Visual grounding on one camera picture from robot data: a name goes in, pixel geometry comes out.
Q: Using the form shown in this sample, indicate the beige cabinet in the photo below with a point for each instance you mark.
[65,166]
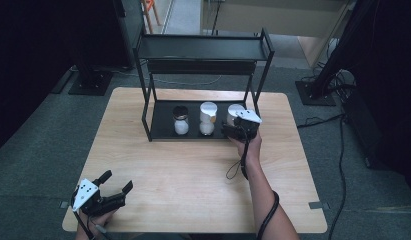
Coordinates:
[276,16]

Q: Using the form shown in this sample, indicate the orange wooden stool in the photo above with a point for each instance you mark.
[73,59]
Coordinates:
[151,13]

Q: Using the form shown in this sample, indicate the glass jar with black lid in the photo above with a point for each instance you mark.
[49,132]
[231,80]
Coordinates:
[181,123]

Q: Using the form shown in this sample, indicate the white-capped bottle with yellow contents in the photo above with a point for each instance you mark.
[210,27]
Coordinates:
[233,113]

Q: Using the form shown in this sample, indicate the grey tape piece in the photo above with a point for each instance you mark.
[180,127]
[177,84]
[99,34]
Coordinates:
[64,204]
[319,205]

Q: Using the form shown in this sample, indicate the black slanted stand with base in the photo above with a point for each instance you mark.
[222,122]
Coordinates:
[316,91]

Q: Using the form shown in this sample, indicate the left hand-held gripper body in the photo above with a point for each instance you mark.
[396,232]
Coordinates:
[96,200]

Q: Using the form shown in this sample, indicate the white-capped bottle with white powder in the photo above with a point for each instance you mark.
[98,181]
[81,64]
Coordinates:
[208,118]

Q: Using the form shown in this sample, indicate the black equipment box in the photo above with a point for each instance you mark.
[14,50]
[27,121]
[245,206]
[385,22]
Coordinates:
[376,133]

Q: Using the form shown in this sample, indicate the person's left hand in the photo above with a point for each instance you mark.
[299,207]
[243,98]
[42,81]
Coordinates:
[99,221]

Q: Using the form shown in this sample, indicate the person's right hand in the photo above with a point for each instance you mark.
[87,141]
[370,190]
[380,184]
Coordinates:
[251,150]

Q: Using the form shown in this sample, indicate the black metal two-tier shelf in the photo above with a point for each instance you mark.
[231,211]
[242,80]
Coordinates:
[199,83]

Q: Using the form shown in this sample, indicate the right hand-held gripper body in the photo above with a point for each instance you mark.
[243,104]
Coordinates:
[244,128]

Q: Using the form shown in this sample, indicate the black stand with square base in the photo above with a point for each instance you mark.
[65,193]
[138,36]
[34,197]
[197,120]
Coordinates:
[89,81]

